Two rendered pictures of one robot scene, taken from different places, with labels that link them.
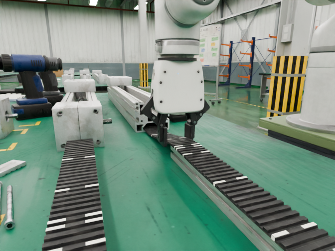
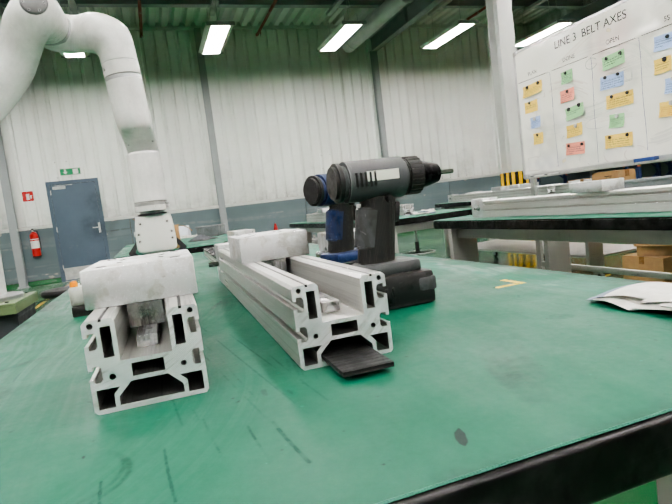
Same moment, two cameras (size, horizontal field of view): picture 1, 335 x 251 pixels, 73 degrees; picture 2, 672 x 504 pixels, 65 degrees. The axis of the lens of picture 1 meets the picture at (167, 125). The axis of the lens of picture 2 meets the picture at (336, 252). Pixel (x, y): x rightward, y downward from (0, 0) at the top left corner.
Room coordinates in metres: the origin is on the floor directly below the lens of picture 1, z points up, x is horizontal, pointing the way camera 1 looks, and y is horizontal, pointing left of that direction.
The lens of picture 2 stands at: (1.84, 0.51, 0.94)
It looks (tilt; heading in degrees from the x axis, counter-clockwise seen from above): 5 degrees down; 182
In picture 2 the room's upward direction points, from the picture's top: 7 degrees counter-clockwise
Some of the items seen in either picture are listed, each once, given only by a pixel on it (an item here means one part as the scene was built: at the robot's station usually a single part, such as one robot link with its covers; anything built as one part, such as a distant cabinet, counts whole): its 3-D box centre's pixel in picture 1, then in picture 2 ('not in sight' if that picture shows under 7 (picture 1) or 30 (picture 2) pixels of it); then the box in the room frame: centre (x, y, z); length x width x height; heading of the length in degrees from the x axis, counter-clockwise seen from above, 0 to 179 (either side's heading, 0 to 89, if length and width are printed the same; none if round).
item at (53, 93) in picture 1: (40, 82); (400, 230); (1.05, 0.58, 0.89); 0.20 x 0.08 x 0.22; 110
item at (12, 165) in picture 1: (7, 167); not in sight; (0.37, 0.28, 0.78); 0.05 x 0.03 x 0.01; 165
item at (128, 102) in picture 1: (127, 98); (156, 298); (1.00, 0.18, 0.82); 0.80 x 0.10 x 0.09; 20
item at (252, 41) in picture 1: (245, 62); not in sight; (10.48, -3.44, 1.10); 3.30 x 0.90 x 2.20; 21
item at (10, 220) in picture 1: (9, 203); not in sight; (0.26, 0.21, 0.78); 0.11 x 0.01 x 0.01; 34
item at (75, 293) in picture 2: (176, 110); (99, 295); (0.78, -0.03, 0.81); 0.10 x 0.08 x 0.06; 110
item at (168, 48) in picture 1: (176, 50); (152, 207); (0.46, -0.02, 0.99); 0.09 x 0.08 x 0.03; 109
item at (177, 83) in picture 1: (176, 82); (155, 230); (0.46, -0.02, 0.93); 0.10 x 0.07 x 0.11; 109
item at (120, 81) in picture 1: (118, 83); (145, 286); (1.24, 0.26, 0.87); 0.16 x 0.11 x 0.07; 20
